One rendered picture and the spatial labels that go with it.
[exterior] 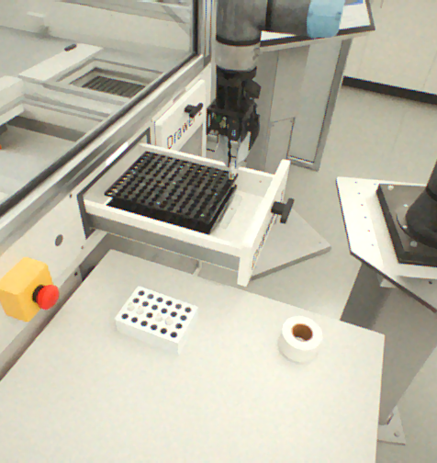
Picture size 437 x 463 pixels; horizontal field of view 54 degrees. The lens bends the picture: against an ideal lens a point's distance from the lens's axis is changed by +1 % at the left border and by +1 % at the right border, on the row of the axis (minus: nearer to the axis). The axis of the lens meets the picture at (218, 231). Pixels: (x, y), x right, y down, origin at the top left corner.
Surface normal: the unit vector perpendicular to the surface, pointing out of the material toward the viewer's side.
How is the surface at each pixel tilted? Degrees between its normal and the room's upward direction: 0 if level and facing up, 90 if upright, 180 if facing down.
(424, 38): 90
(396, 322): 90
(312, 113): 90
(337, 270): 0
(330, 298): 0
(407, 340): 90
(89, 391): 0
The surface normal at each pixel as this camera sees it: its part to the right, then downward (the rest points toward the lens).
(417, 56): -0.43, 0.59
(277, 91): 0.48, 0.60
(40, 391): 0.05, -0.75
